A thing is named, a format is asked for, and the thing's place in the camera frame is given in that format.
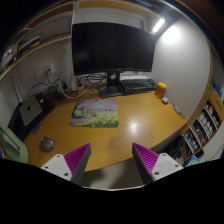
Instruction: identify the dark computer mouse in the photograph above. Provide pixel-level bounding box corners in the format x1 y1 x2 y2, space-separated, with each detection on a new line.
41 136 55 151

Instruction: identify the white ceiling light bar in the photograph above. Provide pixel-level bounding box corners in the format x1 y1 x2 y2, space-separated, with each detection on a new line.
152 18 165 33

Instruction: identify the wooden wall shelf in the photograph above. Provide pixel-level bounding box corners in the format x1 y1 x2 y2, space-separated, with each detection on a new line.
0 0 78 80

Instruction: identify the wooden side shelf unit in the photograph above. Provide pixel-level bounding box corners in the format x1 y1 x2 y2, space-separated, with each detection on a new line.
181 87 224 162

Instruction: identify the pale green chair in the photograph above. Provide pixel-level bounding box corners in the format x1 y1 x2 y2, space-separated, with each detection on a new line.
0 125 28 164

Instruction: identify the black computer monitor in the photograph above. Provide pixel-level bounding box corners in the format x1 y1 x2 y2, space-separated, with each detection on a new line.
71 22 155 98

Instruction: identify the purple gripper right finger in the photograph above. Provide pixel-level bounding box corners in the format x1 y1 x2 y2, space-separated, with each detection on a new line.
131 142 184 185

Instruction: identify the black mechanical keyboard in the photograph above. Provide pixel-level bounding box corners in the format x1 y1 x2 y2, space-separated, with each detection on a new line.
120 79 156 94

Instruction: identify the orange yellow-lidded jar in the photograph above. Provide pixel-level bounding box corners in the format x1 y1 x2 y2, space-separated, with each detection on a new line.
155 82 166 98

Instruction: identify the pen on desk edge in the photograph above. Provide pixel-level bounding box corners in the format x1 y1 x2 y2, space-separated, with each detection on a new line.
171 103 185 119

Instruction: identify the small white grey box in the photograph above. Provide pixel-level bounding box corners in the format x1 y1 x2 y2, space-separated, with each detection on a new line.
162 97 169 104

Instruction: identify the white wall power socket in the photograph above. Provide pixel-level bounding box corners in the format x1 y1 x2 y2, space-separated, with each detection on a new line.
35 64 54 78

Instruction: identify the black cable bundle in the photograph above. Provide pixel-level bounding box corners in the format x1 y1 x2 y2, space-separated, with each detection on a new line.
27 73 108 100

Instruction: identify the floral landscape mouse pad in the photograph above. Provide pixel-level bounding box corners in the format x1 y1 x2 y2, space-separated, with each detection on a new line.
69 100 119 128

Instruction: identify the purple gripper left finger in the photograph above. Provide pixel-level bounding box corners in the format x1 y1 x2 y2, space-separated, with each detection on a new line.
40 142 92 186

